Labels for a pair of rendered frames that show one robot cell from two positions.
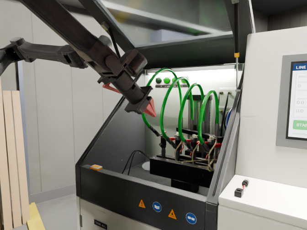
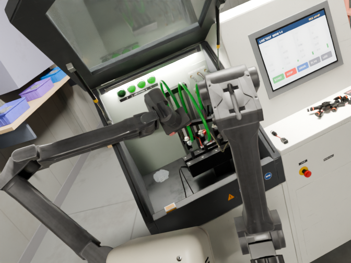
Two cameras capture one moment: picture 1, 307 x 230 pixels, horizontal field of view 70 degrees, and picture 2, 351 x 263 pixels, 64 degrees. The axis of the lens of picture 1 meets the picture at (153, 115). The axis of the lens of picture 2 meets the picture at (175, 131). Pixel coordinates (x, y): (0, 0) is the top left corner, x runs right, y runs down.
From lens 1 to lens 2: 94 cm
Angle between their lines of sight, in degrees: 44
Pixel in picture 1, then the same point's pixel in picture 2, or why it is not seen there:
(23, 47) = (48, 155)
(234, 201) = (289, 146)
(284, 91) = (259, 61)
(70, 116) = not seen: outside the picture
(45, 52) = (104, 141)
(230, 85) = (196, 67)
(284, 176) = (280, 115)
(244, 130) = not seen: hidden behind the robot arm
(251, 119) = not seen: hidden behind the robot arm
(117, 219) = (212, 224)
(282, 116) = (265, 78)
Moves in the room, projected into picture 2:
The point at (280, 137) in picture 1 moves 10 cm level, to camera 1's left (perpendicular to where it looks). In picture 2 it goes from (269, 92) to (261, 102)
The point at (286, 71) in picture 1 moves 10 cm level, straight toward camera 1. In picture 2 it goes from (255, 46) to (267, 48)
